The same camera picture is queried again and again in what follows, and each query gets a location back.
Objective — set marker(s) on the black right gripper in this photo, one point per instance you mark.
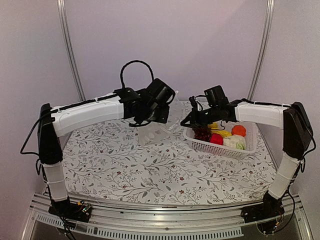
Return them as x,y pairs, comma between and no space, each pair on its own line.
194,121

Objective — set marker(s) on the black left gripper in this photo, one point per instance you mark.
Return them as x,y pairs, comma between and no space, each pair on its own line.
164,117

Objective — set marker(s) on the clear zip top bag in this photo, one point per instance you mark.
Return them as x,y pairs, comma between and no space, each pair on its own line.
156,133

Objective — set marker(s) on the yellow corn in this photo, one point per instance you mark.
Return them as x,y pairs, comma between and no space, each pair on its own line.
223,133
213,125

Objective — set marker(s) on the red bell pepper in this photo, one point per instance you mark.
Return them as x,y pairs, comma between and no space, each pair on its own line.
216,139

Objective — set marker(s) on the orange pumpkin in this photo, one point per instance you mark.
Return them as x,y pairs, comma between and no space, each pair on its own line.
239,130

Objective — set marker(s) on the white green cauliflower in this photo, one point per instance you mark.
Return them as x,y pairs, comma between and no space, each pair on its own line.
235,141

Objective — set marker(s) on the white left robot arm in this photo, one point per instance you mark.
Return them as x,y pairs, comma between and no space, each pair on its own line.
58,121

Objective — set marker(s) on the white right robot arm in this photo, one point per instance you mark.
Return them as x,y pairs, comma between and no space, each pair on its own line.
292,119

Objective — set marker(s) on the dark red grape bunch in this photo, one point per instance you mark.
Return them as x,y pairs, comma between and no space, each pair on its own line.
202,134

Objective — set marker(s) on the floral tablecloth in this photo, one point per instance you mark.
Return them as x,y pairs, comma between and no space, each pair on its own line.
104,160

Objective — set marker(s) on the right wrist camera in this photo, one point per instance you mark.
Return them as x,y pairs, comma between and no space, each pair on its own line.
194,103

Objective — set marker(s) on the left aluminium frame post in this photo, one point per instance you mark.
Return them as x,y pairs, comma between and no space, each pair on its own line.
61,7

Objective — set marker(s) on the aluminium frame post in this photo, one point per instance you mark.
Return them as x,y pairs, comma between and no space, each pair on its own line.
61,7
270,5

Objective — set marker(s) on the aluminium front rail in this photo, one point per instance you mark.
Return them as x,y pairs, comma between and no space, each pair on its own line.
120,220

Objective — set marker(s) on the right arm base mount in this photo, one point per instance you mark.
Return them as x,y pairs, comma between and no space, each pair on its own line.
269,208

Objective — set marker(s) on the right aluminium frame post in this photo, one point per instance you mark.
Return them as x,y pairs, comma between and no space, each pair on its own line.
270,5

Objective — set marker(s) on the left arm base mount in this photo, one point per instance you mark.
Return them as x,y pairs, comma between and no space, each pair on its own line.
79,211

